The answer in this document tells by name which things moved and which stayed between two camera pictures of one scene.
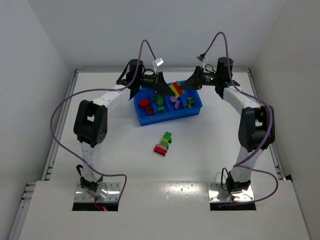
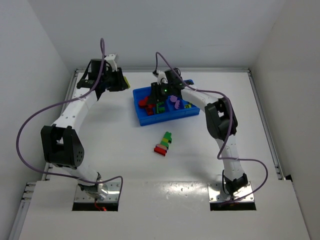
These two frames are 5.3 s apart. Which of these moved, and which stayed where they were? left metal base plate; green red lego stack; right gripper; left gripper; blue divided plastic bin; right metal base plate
Moved: right gripper; left gripper
Stayed: green red lego stack; blue divided plastic bin; left metal base plate; right metal base plate
